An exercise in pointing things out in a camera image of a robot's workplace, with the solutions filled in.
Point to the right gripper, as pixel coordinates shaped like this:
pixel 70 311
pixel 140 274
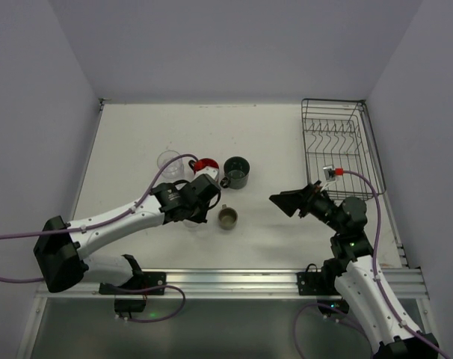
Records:
pixel 306 200

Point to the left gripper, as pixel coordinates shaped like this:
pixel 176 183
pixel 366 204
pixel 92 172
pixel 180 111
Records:
pixel 198 211

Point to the red mug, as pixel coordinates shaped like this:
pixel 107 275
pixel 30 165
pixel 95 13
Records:
pixel 201 166

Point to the olive green mug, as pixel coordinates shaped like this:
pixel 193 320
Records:
pixel 227 217

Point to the clear faceted glass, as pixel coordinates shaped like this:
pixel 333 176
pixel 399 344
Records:
pixel 173 170

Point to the dark teal mug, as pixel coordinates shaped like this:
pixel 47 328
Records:
pixel 236 172

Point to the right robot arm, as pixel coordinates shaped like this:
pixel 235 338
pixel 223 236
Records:
pixel 354 274

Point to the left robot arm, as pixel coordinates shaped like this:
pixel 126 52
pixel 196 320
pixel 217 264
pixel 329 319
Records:
pixel 67 253

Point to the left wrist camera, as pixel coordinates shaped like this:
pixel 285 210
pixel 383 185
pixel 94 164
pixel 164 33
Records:
pixel 214 173

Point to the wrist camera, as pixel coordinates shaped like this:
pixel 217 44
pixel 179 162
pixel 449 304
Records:
pixel 330 176
pixel 214 173

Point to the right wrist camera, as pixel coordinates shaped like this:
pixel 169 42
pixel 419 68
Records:
pixel 330 176

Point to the black wire dish rack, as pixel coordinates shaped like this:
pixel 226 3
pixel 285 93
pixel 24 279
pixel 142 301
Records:
pixel 340 133

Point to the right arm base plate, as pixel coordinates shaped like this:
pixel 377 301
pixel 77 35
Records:
pixel 315 281

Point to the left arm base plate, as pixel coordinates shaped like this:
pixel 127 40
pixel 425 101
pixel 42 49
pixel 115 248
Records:
pixel 146 283

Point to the aluminium mounting rail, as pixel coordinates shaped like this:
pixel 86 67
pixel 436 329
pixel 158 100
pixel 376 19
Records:
pixel 269 283

